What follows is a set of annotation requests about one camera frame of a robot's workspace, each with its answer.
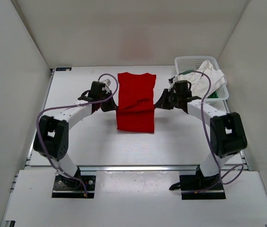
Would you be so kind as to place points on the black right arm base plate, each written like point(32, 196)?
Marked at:
point(191, 189)

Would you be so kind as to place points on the dark label sticker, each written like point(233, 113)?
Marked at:
point(63, 69)

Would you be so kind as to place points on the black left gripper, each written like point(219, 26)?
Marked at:
point(111, 106)

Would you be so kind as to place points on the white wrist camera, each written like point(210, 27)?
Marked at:
point(172, 81)
point(107, 82)

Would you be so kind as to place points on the red t shirt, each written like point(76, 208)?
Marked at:
point(135, 102)

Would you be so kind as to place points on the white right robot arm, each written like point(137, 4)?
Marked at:
point(224, 132)

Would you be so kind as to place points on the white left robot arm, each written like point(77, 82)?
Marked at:
point(52, 138)

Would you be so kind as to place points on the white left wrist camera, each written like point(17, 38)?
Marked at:
point(107, 82)

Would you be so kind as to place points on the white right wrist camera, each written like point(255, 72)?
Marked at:
point(172, 81)

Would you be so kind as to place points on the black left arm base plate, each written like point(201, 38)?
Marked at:
point(63, 188)

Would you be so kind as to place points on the white plastic basket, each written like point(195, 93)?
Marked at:
point(202, 64)

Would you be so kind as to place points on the green t shirt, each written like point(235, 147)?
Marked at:
point(200, 83)

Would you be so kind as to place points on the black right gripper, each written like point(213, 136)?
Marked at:
point(163, 102)

